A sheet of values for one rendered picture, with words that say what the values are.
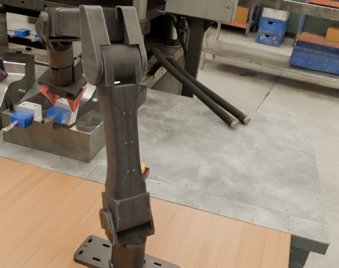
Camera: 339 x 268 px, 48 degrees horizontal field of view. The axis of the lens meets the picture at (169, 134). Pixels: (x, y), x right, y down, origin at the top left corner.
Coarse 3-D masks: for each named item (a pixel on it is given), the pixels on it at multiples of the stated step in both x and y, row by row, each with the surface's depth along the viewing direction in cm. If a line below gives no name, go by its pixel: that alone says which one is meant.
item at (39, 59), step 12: (0, 24) 225; (0, 36) 203; (144, 36) 244; (0, 48) 185; (168, 48) 224; (180, 48) 228; (36, 60) 176; (156, 60) 200; (156, 72) 183; (144, 84) 167
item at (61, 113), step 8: (56, 104) 98; (64, 104) 98; (48, 112) 95; (56, 112) 94; (64, 112) 96; (72, 112) 98; (48, 120) 91; (56, 120) 95; (64, 120) 96; (72, 120) 100
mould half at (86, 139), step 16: (32, 96) 116; (144, 96) 142; (96, 112) 111; (16, 128) 104; (32, 128) 102; (48, 128) 101; (80, 128) 100; (96, 128) 102; (16, 144) 106; (32, 144) 105; (48, 144) 103; (64, 144) 102; (80, 144) 100; (96, 144) 105; (80, 160) 103
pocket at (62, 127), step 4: (56, 124) 103; (60, 124) 105; (64, 124) 105; (72, 124) 104; (56, 128) 103; (60, 128) 105; (64, 128) 105; (68, 128) 105; (64, 132) 100; (68, 132) 101
